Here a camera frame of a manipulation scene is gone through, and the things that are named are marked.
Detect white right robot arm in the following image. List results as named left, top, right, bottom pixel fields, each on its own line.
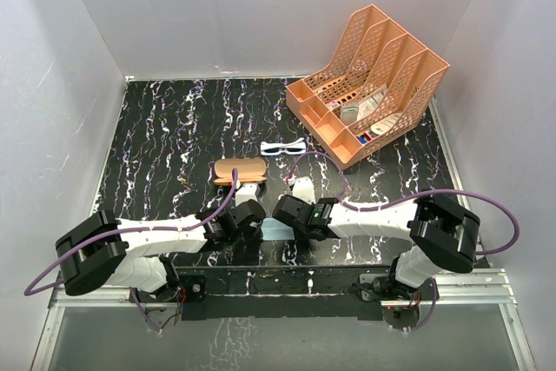
left=272, top=195, right=480, bottom=301

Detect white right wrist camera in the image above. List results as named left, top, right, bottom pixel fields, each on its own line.
left=287, top=176, right=315, bottom=204

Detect white sunglasses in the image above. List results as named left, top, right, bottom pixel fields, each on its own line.
left=260, top=138, right=307, bottom=156

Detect aluminium frame rail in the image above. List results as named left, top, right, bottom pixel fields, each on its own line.
left=47, top=268, right=518, bottom=307

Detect peach plastic desk organizer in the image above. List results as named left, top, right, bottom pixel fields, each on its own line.
left=287, top=4, right=449, bottom=169

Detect brown glasses case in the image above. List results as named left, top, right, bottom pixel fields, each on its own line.
left=214, top=157, right=267, bottom=186

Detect light blue cleaning cloth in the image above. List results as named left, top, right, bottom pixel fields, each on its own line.
left=261, top=217, right=295, bottom=241

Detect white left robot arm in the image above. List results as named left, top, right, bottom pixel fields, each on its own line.
left=55, top=200, right=266, bottom=301

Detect grey folded pouch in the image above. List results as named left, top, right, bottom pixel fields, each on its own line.
left=340, top=102, right=359, bottom=126

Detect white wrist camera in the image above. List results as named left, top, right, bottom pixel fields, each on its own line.
left=287, top=176, right=315, bottom=204
left=235, top=183, right=260, bottom=206

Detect white round disc item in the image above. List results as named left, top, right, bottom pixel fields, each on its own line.
left=370, top=113, right=400, bottom=136

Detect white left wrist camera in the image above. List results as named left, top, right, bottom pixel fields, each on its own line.
left=235, top=183, right=260, bottom=206

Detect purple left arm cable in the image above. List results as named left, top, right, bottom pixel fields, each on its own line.
left=23, top=166, right=240, bottom=297

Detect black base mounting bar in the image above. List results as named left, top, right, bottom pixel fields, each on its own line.
left=129, top=264, right=440, bottom=324

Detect red and blue small items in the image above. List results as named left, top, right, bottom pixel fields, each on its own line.
left=356, top=133, right=373, bottom=144

